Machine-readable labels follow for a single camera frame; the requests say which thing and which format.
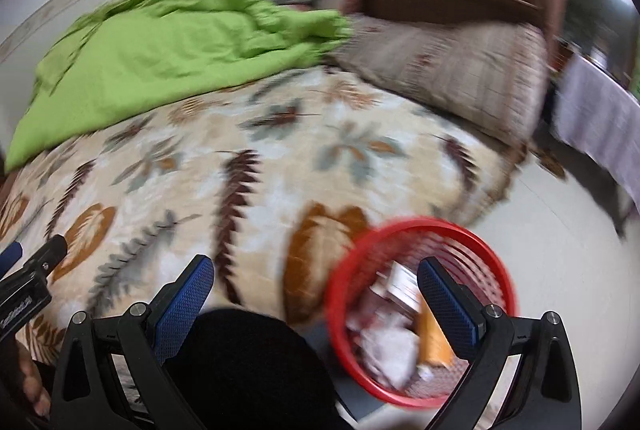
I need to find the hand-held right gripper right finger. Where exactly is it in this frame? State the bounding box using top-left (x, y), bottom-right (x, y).
top-left (417, 256), bottom-right (583, 430)

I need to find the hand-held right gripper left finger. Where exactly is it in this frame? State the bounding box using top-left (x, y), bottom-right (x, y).
top-left (50, 254), bottom-right (217, 430)

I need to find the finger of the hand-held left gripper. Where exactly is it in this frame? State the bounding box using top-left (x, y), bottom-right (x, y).
top-left (0, 242), bottom-right (23, 278)
top-left (0, 235), bottom-right (68, 295)

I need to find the orange box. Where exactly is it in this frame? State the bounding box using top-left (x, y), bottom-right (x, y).
top-left (417, 292), bottom-right (457, 365)

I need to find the red and white box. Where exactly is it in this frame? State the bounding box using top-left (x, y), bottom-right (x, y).
top-left (382, 261), bottom-right (422, 311)

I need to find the white plastic bag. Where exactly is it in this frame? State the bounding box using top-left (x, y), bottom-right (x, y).
top-left (350, 317), bottom-right (421, 388)

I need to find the red mesh basket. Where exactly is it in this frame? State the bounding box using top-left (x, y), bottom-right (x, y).
top-left (325, 217), bottom-right (518, 408)

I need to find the person's left hand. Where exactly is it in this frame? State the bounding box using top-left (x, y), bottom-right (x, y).
top-left (0, 344), bottom-right (52, 419)

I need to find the leaf-print blanket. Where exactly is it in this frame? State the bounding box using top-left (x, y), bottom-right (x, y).
top-left (0, 64), bottom-right (526, 361)

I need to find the striped brown pillow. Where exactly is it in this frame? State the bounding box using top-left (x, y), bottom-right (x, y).
top-left (332, 14), bottom-right (551, 145)

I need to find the white tablecloth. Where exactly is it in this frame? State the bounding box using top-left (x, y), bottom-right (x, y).
top-left (552, 52), bottom-right (640, 205)

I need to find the green duvet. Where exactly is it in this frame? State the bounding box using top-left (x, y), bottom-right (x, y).
top-left (5, 0), bottom-right (353, 173)

